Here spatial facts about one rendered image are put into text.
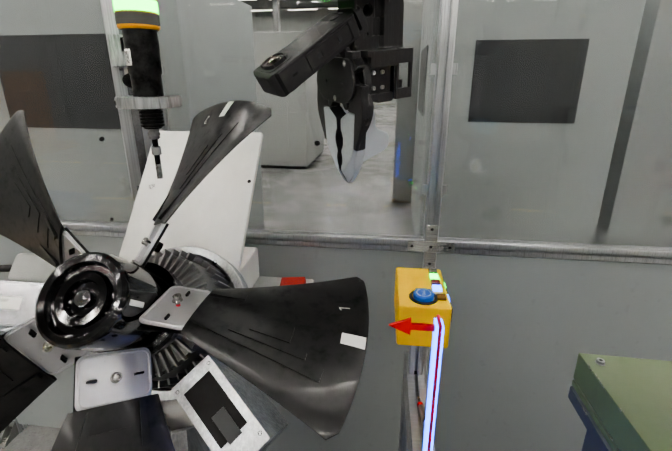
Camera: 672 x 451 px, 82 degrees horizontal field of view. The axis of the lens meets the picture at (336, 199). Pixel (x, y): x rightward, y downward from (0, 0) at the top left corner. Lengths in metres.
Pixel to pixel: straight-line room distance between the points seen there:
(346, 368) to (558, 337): 1.09
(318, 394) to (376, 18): 0.42
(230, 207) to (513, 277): 0.90
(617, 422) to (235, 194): 0.74
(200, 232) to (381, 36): 0.57
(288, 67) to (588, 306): 1.27
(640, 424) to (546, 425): 1.07
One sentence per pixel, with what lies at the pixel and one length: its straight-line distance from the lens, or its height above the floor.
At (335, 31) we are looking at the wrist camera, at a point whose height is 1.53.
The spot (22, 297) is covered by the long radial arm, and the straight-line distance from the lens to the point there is 0.87.
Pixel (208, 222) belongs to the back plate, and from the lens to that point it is 0.86.
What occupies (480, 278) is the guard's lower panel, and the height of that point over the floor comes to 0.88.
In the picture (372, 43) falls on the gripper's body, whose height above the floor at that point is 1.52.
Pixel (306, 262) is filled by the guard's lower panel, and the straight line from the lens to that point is 1.30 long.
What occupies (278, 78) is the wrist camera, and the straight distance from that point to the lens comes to 0.38.
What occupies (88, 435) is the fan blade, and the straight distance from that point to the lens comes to 0.61.
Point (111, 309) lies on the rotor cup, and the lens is 0.57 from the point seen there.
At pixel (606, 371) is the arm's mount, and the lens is 0.75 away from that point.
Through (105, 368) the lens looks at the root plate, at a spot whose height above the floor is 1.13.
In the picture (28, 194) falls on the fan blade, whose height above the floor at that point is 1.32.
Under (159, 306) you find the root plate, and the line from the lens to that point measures 0.59.
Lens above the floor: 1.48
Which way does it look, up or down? 17 degrees down
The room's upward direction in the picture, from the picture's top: straight up
